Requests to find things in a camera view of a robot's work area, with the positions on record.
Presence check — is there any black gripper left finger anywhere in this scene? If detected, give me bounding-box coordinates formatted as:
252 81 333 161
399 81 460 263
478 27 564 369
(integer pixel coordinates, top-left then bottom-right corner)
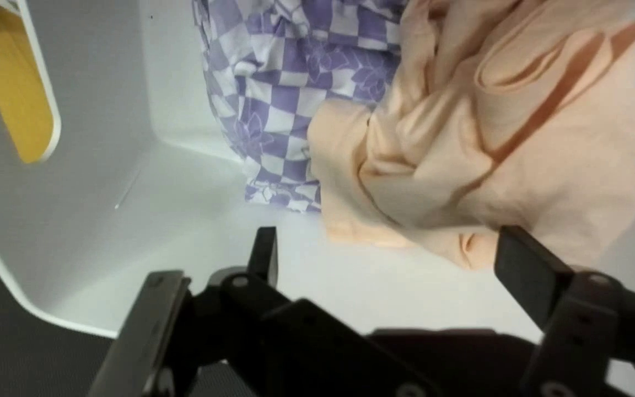
247 227 279 286

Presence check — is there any purple white checkered cloth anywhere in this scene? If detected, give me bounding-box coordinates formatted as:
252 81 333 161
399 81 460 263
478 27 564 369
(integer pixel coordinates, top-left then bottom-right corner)
191 0 409 211

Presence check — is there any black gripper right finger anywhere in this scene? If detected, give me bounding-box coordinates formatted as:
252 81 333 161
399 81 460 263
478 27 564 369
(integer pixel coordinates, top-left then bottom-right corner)
495 224 575 329

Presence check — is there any peach garment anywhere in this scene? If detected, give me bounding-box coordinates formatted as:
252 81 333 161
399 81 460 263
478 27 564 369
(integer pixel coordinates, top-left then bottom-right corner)
308 0 635 269

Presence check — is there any white plastic basket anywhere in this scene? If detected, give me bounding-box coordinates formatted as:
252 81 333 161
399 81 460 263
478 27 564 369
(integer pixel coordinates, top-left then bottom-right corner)
0 0 539 338

